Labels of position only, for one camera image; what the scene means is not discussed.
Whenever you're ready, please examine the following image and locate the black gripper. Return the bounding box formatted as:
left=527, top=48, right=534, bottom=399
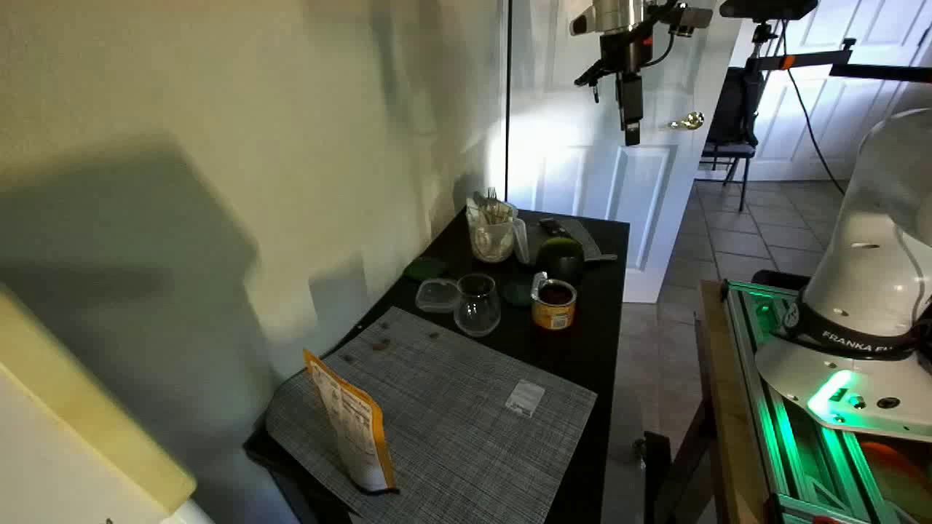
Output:
left=572, top=0, right=712, bottom=147

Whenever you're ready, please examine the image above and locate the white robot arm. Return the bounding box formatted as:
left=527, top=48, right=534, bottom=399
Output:
left=572, top=0, right=932, bottom=444

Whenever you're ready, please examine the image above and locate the black cup green inside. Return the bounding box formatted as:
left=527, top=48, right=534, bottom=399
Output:
left=536, top=237, right=585, bottom=282

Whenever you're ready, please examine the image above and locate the white door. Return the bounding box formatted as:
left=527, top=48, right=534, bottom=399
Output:
left=501, top=0, right=739, bottom=304

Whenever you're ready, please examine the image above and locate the grey quilted pot holder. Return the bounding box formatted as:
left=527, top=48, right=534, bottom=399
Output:
left=536, top=218, right=614, bottom=266

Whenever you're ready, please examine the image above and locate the clear plastic bag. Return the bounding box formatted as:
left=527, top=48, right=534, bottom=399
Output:
left=467, top=192, right=515, bottom=266

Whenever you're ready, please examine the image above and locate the black side table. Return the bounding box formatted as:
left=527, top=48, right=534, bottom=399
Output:
left=244, top=215, right=630, bottom=524

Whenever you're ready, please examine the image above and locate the clear glass beaker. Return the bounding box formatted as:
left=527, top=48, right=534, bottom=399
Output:
left=455, top=275, right=501, bottom=339

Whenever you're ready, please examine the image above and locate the clear plastic lidded container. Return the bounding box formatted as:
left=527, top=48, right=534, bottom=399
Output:
left=415, top=281, right=461, bottom=316

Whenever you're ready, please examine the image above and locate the grey woven placemat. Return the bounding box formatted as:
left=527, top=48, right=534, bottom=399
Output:
left=265, top=308, right=597, bottom=524

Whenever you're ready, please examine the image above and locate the orange snack pouch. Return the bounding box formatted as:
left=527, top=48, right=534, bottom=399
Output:
left=303, top=352, right=396, bottom=493

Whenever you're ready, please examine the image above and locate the white stove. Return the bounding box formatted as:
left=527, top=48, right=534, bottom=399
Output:
left=0, top=291, right=214, bottom=524

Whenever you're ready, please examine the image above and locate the brass door handle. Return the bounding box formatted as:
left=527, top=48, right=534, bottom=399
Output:
left=664, top=110, right=706, bottom=132

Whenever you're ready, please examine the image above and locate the camera on tripod arm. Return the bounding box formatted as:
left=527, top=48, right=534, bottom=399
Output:
left=700, top=0, right=932, bottom=215

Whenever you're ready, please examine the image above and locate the robot base mount frame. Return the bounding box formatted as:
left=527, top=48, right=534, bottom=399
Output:
left=700, top=281, right=932, bottom=524

